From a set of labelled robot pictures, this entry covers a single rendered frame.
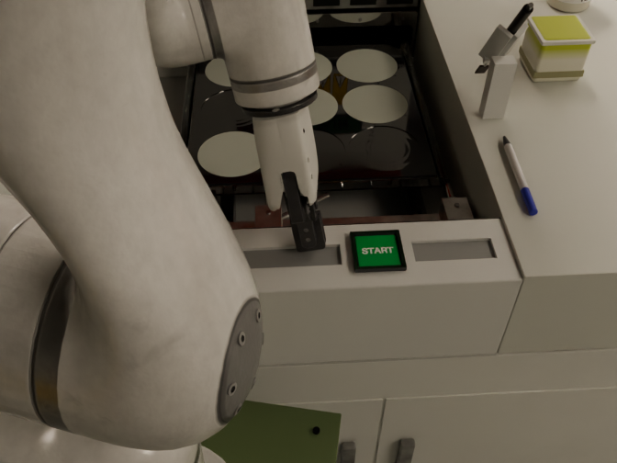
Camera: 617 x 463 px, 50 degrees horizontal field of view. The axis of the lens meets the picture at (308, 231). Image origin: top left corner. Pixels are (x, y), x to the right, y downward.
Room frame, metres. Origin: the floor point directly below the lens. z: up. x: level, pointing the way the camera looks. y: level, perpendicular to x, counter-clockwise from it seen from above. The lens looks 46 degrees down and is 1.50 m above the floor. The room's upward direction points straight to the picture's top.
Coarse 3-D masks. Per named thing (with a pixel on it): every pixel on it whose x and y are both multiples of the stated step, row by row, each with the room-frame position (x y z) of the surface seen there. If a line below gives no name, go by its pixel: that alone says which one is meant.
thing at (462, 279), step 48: (240, 240) 0.51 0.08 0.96; (288, 240) 0.51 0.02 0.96; (336, 240) 0.51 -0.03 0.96; (432, 240) 0.51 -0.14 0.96; (480, 240) 0.51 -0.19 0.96; (288, 288) 0.44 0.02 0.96; (336, 288) 0.44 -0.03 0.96; (384, 288) 0.44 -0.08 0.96; (432, 288) 0.45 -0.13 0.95; (480, 288) 0.45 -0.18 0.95; (288, 336) 0.44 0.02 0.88; (336, 336) 0.44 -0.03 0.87; (384, 336) 0.44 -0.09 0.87; (432, 336) 0.45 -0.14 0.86; (480, 336) 0.45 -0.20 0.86
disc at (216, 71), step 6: (216, 60) 0.98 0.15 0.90; (222, 60) 0.98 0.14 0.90; (210, 66) 0.96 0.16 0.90; (216, 66) 0.96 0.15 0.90; (222, 66) 0.96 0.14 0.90; (210, 72) 0.94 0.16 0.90; (216, 72) 0.94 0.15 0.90; (222, 72) 0.94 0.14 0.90; (210, 78) 0.92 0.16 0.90; (216, 78) 0.92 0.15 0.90; (222, 78) 0.92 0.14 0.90; (228, 78) 0.92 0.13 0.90; (222, 84) 0.91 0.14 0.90; (228, 84) 0.91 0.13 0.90
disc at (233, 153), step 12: (228, 132) 0.78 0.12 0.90; (240, 132) 0.78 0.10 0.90; (204, 144) 0.75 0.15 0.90; (216, 144) 0.75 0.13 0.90; (228, 144) 0.75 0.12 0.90; (240, 144) 0.75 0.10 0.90; (252, 144) 0.75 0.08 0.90; (204, 156) 0.73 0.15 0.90; (216, 156) 0.73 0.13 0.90; (228, 156) 0.73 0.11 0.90; (240, 156) 0.73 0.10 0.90; (252, 156) 0.73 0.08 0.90; (204, 168) 0.70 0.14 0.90; (216, 168) 0.70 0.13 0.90; (228, 168) 0.70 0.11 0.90; (240, 168) 0.70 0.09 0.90; (252, 168) 0.70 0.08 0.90
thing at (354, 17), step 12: (312, 12) 1.06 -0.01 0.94; (324, 12) 1.06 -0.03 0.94; (336, 12) 1.06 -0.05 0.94; (348, 12) 1.06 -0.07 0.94; (360, 12) 1.06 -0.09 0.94; (372, 12) 1.06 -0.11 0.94; (384, 12) 1.06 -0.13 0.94; (396, 12) 1.06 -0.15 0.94; (408, 12) 1.06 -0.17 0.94; (312, 24) 1.05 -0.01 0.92; (324, 24) 1.05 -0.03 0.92; (336, 24) 1.05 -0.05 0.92; (348, 24) 1.06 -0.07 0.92; (360, 24) 1.06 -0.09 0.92; (372, 24) 1.06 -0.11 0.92; (384, 24) 1.06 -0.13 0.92; (396, 24) 1.06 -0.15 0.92; (408, 24) 1.06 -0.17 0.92
